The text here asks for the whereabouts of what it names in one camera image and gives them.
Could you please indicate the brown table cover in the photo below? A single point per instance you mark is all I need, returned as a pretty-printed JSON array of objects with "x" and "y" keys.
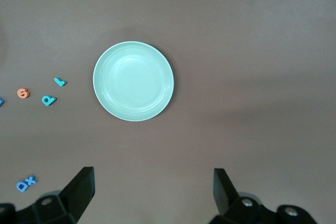
[{"x": 236, "y": 24}]

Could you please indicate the teal foam letter p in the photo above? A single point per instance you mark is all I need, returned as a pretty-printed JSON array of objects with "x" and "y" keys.
[{"x": 52, "y": 99}]

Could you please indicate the mint green plate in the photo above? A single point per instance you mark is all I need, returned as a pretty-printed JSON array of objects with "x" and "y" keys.
[{"x": 133, "y": 81}]

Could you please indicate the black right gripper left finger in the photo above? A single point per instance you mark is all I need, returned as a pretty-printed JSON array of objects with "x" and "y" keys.
[{"x": 65, "y": 203}]

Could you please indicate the teal foam letter r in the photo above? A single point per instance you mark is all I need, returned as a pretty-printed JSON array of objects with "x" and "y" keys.
[{"x": 59, "y": 81}]

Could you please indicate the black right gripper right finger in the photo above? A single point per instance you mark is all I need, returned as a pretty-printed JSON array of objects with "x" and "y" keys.
[{"x": 236, "y": 208}]

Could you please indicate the blue foam digit 6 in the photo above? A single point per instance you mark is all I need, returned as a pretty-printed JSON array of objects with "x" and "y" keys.
[{"x": 1, "y": 101}]

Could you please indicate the orange foam letter e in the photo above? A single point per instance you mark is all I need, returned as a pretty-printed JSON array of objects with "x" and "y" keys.
[{"x": 27, "y": 94}]

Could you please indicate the blue foam letter D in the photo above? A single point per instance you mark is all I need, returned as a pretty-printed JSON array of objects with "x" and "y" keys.
[{"x": 19, "y": 187}]

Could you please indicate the blue foam letter x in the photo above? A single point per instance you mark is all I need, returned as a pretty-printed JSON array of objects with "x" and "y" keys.
[{"x": 31, "y": 180}]

